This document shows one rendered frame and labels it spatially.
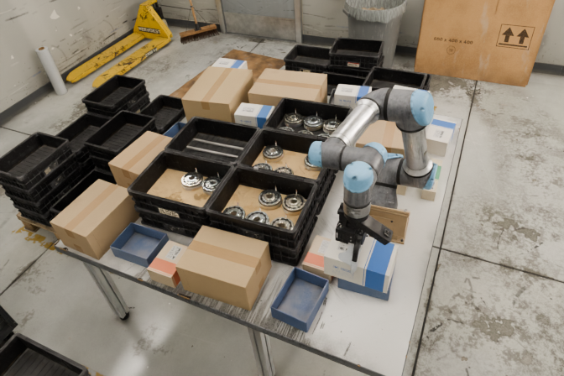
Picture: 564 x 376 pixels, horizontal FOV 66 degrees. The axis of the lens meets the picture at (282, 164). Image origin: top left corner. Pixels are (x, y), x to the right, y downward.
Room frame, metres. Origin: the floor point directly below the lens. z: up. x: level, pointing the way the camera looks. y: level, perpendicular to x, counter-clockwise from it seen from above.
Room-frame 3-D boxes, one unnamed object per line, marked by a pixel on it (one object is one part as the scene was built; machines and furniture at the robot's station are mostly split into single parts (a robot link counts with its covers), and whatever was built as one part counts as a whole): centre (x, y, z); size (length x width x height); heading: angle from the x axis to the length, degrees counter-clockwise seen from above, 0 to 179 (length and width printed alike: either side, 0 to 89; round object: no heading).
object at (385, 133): (1.76, -0.58, 0.80); 0.40 x 0.30 x 0.20; 159
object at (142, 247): (1.26, 0.66, 0.74); 0.20 x 0.15 x 0.07; 63
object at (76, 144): (2.57, 1.40, 0.31); 0.40 x 0.30 x 0.34; 152
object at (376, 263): (0.81, -0.22, 1.09); 0.20 x 0.12 x 0.09; 62
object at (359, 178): (0.83, -0.20, 1.41); 0.09 x 0.08 x 0.11; 148
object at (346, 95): (2.19, -0.46, 0.80); 0.20 x 0.12 x 0.09; 69
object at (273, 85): (2.25, -0.08, 0.80); 0.40 x 0.30 x 0.20; 68
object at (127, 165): (1.77, 0.70, 0.78); 0.30 x 0.22 x 0.16; 148
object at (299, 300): (0.92, -0.02, 0.74); 0.20 x 0.15 x 0.07; 148
